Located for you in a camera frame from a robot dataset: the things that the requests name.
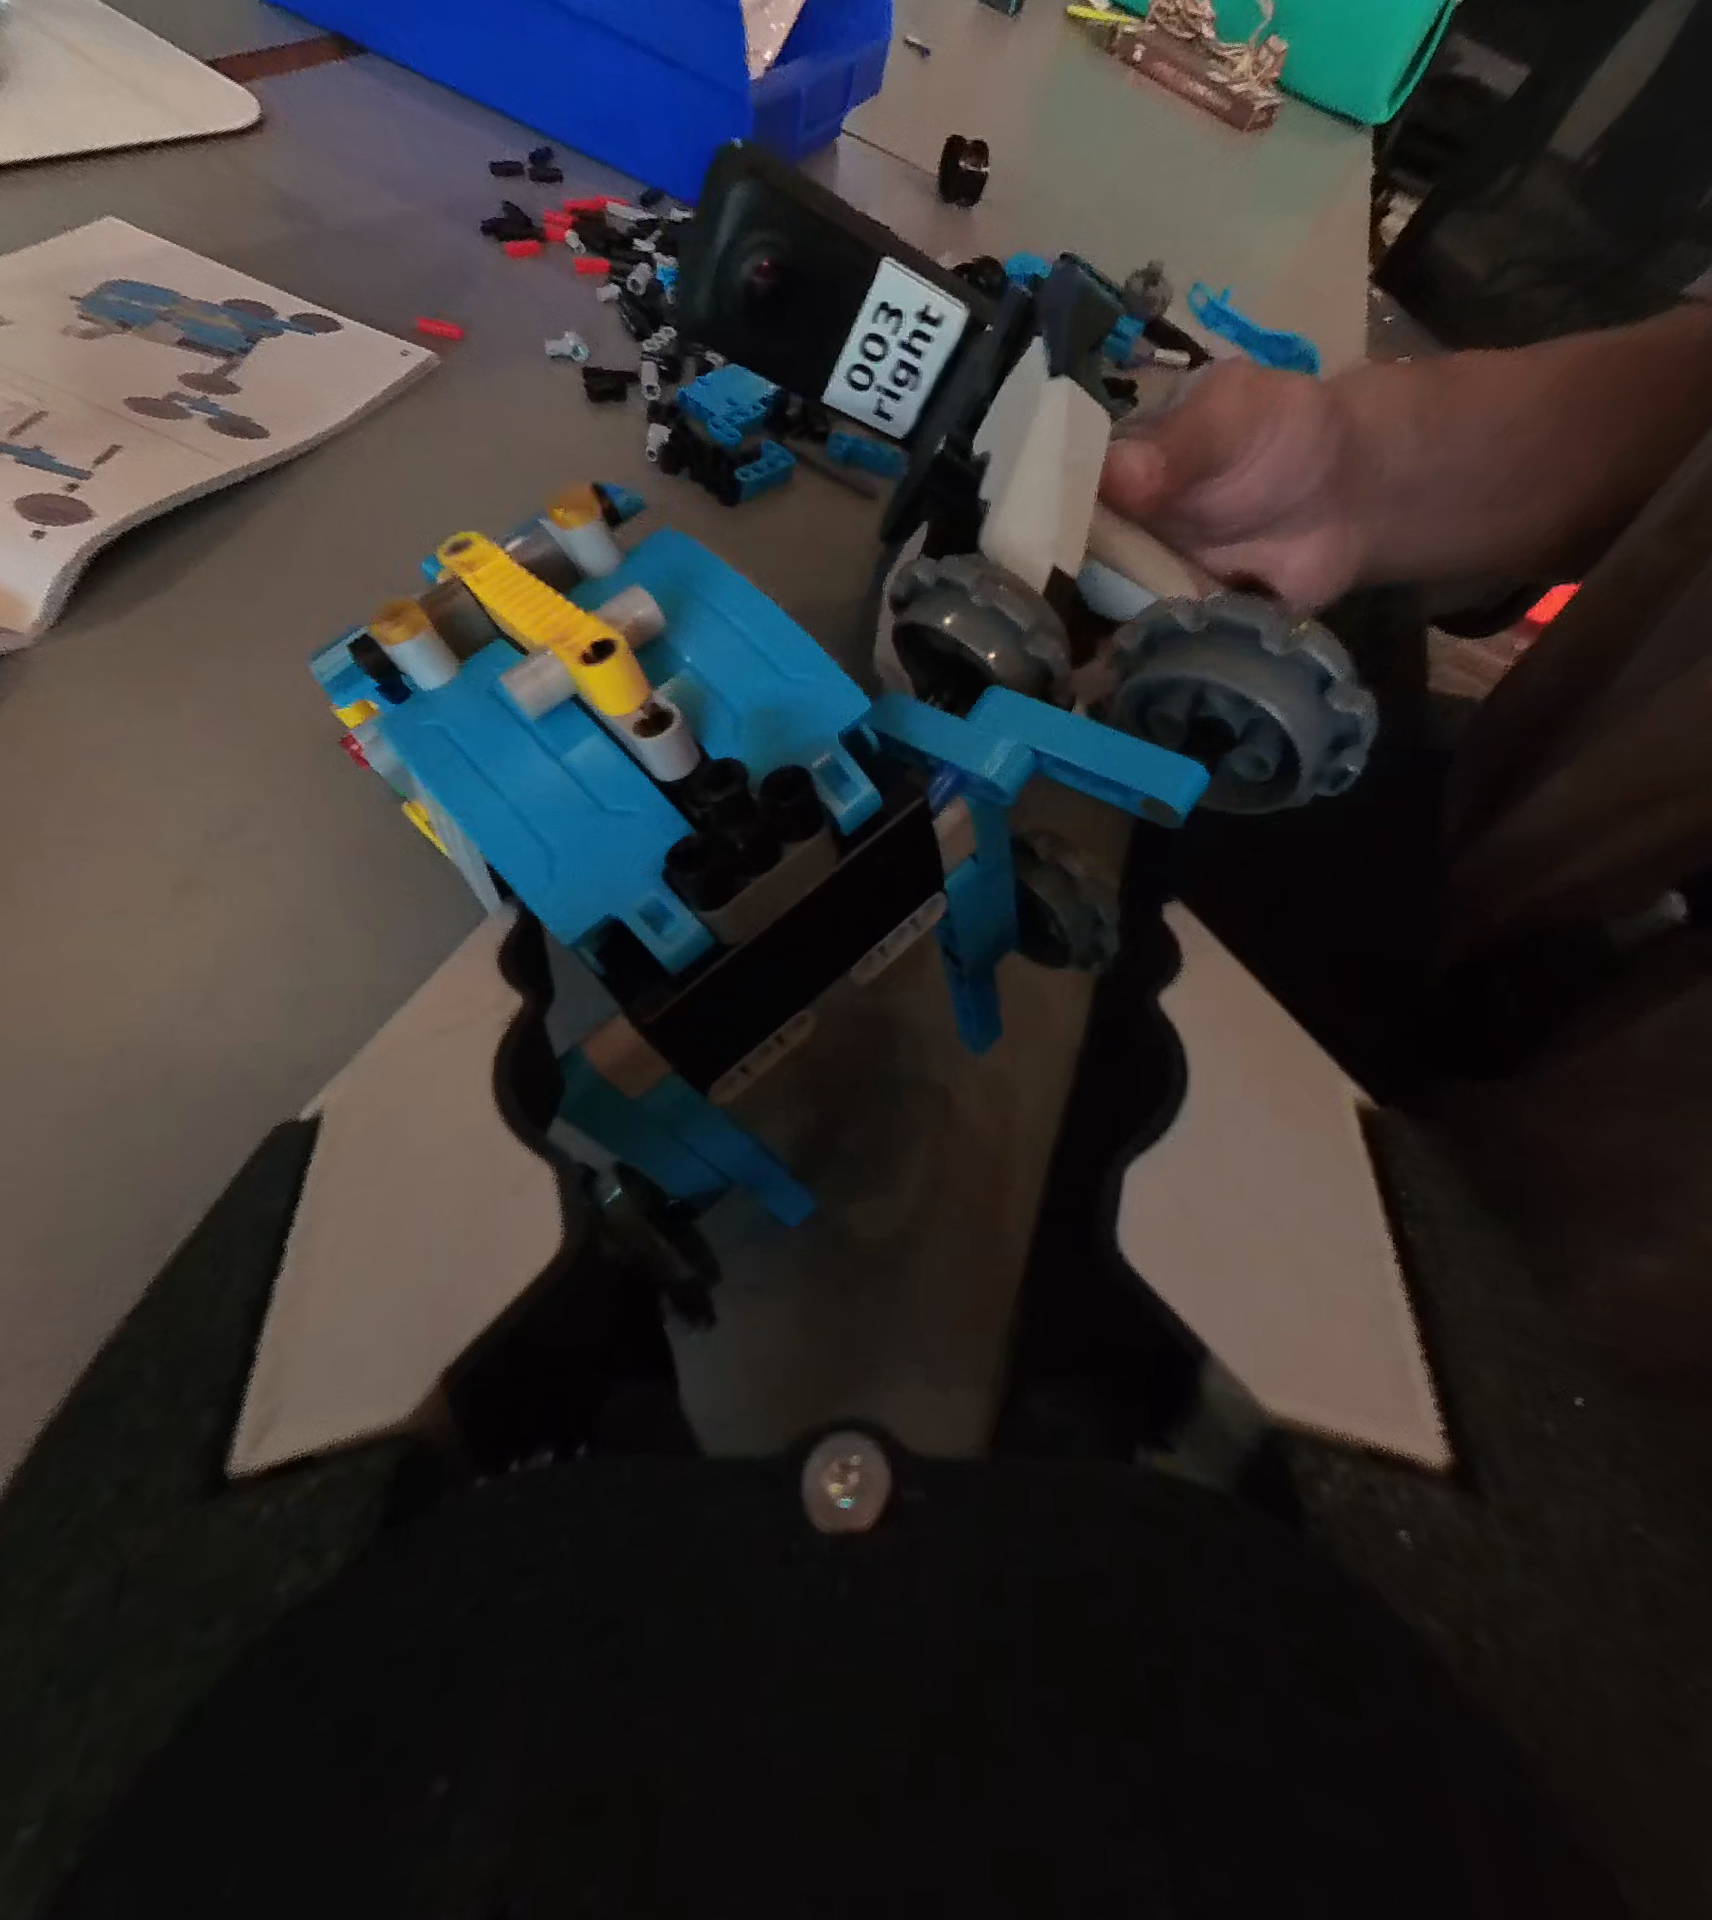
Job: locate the blue yellow brick toy vehicle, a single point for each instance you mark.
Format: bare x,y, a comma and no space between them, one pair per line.
676,720

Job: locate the pile of small brick parts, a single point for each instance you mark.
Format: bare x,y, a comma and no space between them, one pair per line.
707,421

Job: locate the person's right forearm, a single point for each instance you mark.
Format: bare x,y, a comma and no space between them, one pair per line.
1547,435

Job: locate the brown wooden model kit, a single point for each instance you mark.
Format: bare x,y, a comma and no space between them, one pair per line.
1201,74

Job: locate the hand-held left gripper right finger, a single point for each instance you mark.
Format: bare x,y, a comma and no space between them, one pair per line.
1277,1245

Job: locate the orange floor marker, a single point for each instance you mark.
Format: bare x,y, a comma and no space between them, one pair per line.
1549,608

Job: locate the grey desk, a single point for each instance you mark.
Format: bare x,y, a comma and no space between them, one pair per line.
197,841

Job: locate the light blue curved brick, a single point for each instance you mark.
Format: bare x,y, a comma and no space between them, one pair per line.
1254,338

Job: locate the blue plastic bin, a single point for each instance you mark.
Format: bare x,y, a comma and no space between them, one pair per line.
571,60

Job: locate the black perforated chair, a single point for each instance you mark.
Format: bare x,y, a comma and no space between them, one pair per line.
1291,855

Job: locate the teal green box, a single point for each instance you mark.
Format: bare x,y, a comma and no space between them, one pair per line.
1367,60

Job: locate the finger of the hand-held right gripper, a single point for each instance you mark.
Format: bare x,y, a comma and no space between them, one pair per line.
1067,481
1009,435

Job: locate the open instruction booklet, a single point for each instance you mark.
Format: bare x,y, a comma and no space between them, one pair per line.
121,421

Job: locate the small blue brick assembly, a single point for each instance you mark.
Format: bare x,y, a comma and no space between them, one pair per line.
1080,300

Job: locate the small black tyre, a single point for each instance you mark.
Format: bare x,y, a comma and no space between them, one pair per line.
964,168

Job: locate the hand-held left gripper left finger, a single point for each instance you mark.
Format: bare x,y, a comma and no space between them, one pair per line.
407,1275

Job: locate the person's right hand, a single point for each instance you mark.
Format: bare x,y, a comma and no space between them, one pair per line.
1246,465

